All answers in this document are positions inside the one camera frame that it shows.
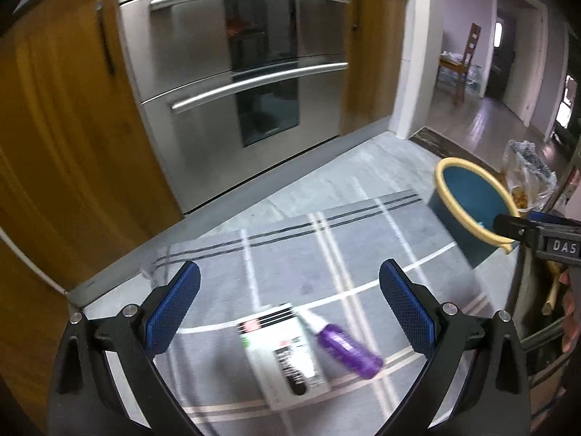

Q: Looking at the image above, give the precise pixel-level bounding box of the purple tube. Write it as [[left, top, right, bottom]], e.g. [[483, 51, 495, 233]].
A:
[[293, 308, 384, 380]]

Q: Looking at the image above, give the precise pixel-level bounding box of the white medicine box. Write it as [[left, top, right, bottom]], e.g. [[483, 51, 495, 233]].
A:
[[237, 303, 330, 411]]

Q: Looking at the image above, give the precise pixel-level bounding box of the person's right hand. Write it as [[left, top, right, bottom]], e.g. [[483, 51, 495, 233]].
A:
[[559, 270, 580, 353]]

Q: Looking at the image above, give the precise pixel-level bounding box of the bin with clear plastic liner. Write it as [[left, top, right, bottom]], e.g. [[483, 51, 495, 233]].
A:
[[500, 140, 557, 214]]

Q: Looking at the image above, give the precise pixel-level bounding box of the teal bin with yellow rim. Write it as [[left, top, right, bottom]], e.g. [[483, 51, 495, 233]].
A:
[[428, 158, 520, 268]]

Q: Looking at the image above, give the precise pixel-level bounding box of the grey plaid floor mat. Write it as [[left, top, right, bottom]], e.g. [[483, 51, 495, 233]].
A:
[[103, 189, 489, 436]]

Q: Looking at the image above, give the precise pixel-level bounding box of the wooden dining chair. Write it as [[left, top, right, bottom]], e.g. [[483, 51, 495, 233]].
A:
[[454, 23, 482, 105]]

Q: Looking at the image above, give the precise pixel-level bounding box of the left wooden cabinet door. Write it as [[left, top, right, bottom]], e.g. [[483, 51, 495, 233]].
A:
[[1, 0, 182, 289]]

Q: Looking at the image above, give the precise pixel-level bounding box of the wooden cabinet door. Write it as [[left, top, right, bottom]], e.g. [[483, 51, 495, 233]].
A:
[[1, 0, 182, 289], [341, 0, 409, 135]]

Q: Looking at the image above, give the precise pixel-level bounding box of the right wooden cabinet door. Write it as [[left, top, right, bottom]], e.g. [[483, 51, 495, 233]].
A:
[[341, 0, 409, 135]]

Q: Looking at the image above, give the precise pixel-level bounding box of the stainless steel built-in oven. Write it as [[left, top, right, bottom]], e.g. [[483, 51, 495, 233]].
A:
[[118, 0, 350, 212]]

